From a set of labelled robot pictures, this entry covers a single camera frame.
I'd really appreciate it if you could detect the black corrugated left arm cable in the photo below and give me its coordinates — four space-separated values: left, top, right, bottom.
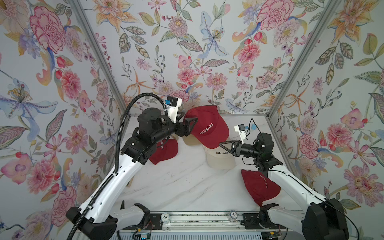
65 92 169 240

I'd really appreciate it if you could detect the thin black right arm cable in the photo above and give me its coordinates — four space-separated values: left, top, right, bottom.
242 117 360 240

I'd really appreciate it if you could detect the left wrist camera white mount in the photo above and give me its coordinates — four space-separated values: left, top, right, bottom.
165 96 182 123

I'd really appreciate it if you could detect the maroon Colorado cap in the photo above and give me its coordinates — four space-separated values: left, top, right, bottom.
185 105 230 149

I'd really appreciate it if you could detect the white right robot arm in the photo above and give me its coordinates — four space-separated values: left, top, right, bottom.
219 133 350 240

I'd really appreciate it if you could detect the tan Colorado baseball cap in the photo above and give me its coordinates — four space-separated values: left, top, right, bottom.
182 135 201 146

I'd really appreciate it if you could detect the aluminium corner frame post left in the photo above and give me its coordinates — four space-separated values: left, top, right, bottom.
69 0 126 113

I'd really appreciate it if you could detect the aluminium corner frame post right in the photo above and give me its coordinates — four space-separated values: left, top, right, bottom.
266 1 334 120

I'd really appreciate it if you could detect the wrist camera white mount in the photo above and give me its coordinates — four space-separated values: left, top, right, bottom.
165 96 182 123
234 124 248 144

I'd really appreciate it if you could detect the cream Colorado baseball cap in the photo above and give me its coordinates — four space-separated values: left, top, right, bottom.
204 147 236 170

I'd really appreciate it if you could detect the aluminium corner frame post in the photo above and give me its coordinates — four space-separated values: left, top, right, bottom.
266 1 334 120
69 0 126 113

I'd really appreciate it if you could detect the green circuit board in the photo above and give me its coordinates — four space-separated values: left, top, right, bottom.
134 233 151 240

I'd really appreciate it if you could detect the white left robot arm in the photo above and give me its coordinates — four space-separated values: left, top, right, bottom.
66 107 198 240

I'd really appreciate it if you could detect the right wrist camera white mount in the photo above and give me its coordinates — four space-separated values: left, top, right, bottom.
234 124 248 144

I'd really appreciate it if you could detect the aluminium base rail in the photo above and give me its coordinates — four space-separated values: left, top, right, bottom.
73 210 310 233

